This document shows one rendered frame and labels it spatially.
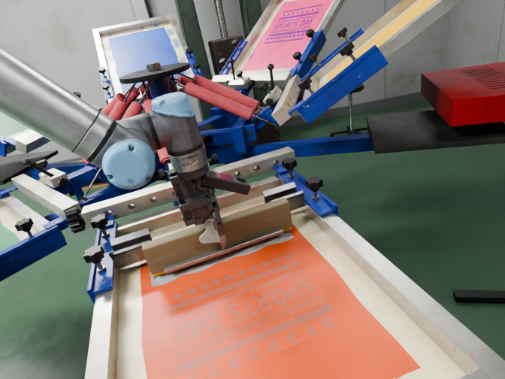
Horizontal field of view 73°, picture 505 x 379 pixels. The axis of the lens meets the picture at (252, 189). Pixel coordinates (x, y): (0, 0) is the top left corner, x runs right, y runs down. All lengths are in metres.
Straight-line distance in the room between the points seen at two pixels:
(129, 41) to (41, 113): 2.27
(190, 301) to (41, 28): 4.61
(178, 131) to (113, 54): 2.05
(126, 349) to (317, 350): 0.36
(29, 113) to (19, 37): 4.72
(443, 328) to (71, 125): 0.63
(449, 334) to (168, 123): 0.58
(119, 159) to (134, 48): 2.21
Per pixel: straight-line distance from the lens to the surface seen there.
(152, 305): 0.81
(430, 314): 0.66
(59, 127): 0.55
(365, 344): 0.65
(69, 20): 4.99
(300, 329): 0.67
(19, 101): 0.55
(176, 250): 0.82
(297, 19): 2.37
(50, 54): 5.13
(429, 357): 0.65
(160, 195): 1.09
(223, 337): 0.69
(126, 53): 2.69
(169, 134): 0.68
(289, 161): 1.03
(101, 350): 0.72
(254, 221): 0.82
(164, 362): 0.70
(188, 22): 3.80
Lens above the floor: 1.47
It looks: 27 degrees down
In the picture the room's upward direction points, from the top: 11 degrees counter-clockwise
